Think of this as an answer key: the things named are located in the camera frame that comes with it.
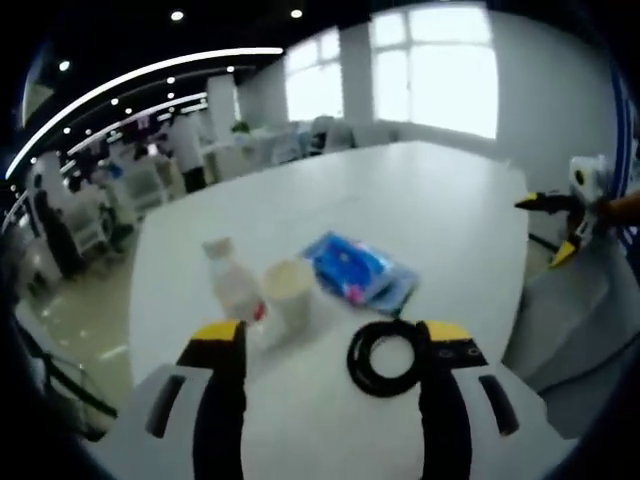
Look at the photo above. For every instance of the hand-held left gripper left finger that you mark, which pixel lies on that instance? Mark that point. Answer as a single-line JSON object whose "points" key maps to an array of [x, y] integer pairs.
{"points": [[180, 430]]}

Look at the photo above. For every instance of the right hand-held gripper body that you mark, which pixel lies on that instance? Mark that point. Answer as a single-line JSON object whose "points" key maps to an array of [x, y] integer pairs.
{"points": [[592, 177]]}

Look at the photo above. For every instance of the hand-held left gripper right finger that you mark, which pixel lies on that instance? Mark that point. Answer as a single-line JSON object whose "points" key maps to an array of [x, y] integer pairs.
{"points": [[470, 430]]}

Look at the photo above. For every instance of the clear plastic water bottle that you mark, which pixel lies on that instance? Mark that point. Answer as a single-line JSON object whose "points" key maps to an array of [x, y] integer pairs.
{"points": [[232, 285]]}

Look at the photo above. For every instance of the white paper cup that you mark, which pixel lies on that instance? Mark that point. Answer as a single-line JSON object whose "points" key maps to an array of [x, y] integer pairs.
{"points": [[290, 300]]}

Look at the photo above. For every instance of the small blue tissue packet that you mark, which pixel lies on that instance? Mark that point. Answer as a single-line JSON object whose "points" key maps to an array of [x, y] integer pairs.
{"points": [[345, 257]]}

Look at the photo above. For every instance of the blue striped banner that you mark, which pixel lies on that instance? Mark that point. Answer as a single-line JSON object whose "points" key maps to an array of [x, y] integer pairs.
{"points": [[625, 125]]}

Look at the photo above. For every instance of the white table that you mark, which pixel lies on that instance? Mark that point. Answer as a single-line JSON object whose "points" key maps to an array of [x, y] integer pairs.
{"points": [[400, 200]]}

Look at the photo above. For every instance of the large bright window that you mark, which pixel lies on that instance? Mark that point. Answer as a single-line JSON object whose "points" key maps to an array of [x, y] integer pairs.
{"points": [[435, 75]]}

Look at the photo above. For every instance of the row of white office chairs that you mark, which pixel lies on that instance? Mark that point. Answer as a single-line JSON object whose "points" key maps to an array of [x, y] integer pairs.
{"points": [[145, 185]]}

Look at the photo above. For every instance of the narrow bright window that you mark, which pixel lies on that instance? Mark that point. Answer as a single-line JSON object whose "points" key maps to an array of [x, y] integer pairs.
{"points": [[315, 85]]}

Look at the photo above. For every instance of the green potted plant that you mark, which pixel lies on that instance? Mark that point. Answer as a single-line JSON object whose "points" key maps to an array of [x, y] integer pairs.
{"points": [[241, 127]]}

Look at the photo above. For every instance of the curved ceiling light strip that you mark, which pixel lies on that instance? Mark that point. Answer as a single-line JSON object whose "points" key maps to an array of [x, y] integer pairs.
{"points": [[200, 56]]}

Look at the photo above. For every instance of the round ceiling spotlights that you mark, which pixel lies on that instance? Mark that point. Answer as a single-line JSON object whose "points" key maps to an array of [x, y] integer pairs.
{"points": [[176, 15]]}

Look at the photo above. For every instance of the black metal chair frame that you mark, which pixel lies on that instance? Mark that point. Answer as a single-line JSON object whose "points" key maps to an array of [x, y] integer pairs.
{"points": [[100, 405]]}

